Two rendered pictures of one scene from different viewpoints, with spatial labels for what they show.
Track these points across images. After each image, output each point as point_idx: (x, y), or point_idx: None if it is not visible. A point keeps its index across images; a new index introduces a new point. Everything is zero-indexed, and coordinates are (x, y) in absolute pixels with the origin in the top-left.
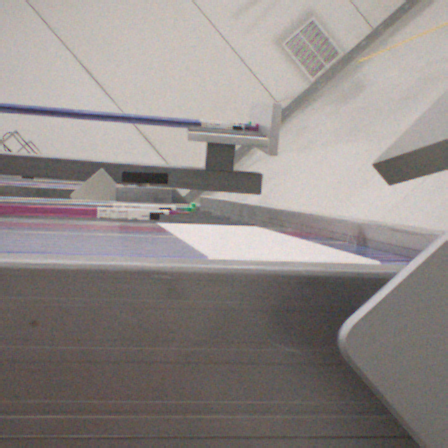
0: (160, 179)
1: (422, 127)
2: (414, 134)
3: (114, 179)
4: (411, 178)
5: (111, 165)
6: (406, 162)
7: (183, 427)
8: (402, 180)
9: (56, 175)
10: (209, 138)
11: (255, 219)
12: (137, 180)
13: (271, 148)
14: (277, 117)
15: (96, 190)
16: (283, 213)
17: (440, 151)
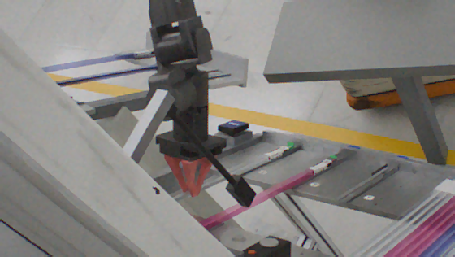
0: (246, 127)
1: (289, 54)
2: (287, 58)
3: (129, 110)
4: (291, 82)
5: (127, 102)
6: (292, 76)
7: None
8: (283, 82)
9: (100, 116)
10: (219, 85)
11: (399, 164)
12: (239, 131)
13: (244, 84)
14: (247, 67)
15: (123, 120)
16: (442, 169)
17: (322, 74)
